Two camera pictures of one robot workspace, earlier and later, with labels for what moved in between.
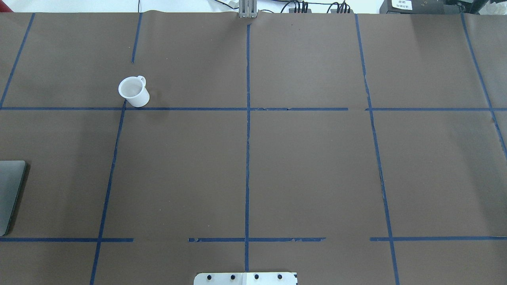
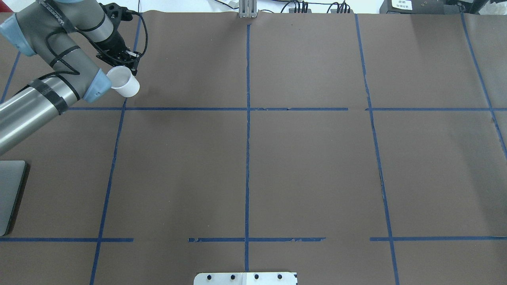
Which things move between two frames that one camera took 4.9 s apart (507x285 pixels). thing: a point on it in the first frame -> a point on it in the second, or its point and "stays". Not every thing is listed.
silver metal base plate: (245, 278) stays
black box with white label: (421, 6) stays
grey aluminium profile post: (248, 8) stays
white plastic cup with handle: (133, 89) -> (122, 80)
